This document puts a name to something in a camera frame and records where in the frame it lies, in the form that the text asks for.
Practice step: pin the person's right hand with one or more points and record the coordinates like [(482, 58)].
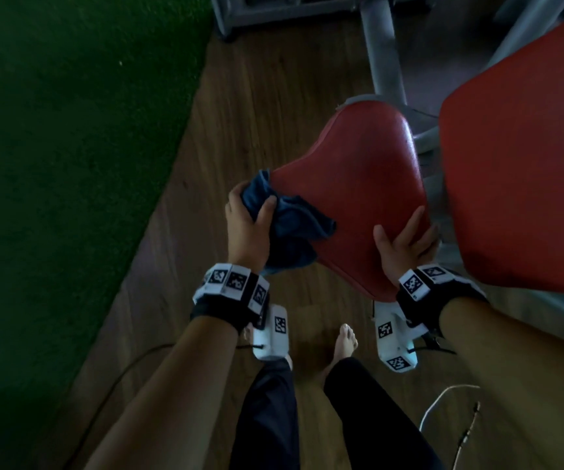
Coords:
[(406, 254)]

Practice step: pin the person's left hand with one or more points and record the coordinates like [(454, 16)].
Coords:
[(247, 239)]

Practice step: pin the blue cleaning cloth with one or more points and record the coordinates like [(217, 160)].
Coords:
[(291, 230)]

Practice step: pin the red saddle-shaped seat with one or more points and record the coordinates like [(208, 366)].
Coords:
[(355, 181)]

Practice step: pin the large red backrest pad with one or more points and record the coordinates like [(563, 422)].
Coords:
[(521, 166)]

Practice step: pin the person's right forearm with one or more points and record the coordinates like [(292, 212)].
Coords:
[(516, 376)]

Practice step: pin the person's left forearm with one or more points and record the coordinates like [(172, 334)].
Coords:
[(164, 401)]

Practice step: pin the person's right foot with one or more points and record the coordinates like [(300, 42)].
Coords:
[(343, 345)]

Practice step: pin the person's dark trousers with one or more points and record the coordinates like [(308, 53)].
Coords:
[(267, 416)]

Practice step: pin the right marker wristband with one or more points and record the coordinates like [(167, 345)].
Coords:
[(438, 298)]

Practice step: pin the marker wristband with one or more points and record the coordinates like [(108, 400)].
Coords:
[(218, 313), (438, 298)]

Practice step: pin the left marker wristband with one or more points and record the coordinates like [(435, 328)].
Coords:
[(218, 313)]

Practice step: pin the green turf mat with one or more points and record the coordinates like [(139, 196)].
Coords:
[(66, 166)]

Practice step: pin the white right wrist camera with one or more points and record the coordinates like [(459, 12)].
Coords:
[(389, 337)]

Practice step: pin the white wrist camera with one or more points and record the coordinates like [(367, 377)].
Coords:
[(389, 337), (272, 342)]

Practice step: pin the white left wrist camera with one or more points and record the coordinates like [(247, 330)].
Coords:
[(272, 342)]

